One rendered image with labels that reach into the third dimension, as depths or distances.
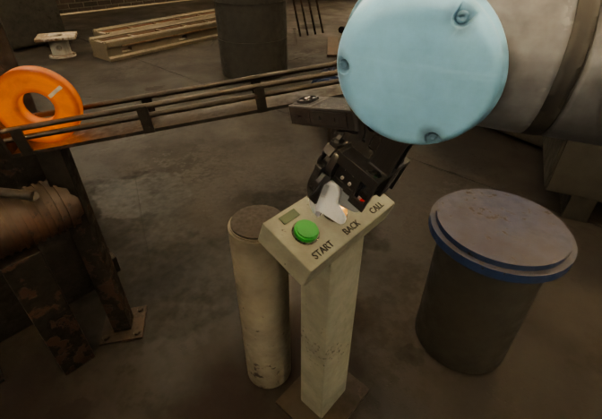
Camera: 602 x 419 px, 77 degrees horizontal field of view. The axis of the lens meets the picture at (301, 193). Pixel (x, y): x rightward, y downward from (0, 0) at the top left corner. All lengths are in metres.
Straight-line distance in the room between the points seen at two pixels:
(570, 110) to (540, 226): 0.82
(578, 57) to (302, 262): 0.44
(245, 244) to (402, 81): 0.56
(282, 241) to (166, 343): 0.75
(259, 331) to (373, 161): 0.59
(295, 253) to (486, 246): 0.49
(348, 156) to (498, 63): 0.25
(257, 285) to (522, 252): 0.57
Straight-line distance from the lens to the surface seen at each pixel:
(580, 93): 0.24
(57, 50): 4.64
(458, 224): 0.97
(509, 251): 0.94
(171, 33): 4.61
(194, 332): 1.26
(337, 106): 0.45
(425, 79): 0.22
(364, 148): 0.44
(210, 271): 1.42
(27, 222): 0.98
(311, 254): 0.58
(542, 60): 0.23
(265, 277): 0.79
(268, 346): 0.97
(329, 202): 0.50
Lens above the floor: 0.99
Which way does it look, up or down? 34 degrees down
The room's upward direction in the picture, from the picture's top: straight up
